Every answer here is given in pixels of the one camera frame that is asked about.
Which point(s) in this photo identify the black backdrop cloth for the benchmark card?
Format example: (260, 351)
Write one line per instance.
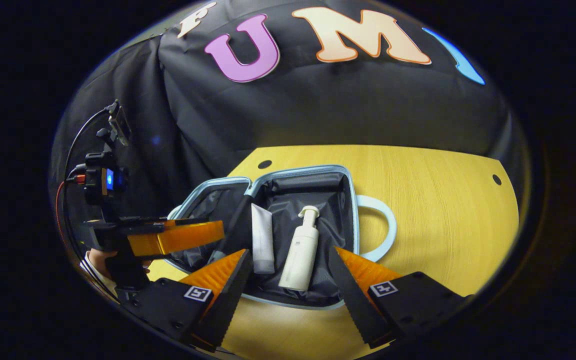
(343, 110)

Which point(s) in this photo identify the light blue suitcase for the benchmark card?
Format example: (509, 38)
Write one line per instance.
(328, 210)

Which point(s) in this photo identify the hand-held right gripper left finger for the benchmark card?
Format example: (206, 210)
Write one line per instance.
(228, 305)

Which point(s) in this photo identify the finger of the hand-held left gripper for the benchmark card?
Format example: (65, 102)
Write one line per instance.
(178, 239)
(168, 222)

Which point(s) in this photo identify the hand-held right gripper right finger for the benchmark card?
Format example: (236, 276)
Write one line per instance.
(355, 305)

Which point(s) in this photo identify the white skin care tube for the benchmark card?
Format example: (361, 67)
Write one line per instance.
(263, 240)

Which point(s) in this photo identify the white pump bottle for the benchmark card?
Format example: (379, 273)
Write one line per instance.
(300, 255)

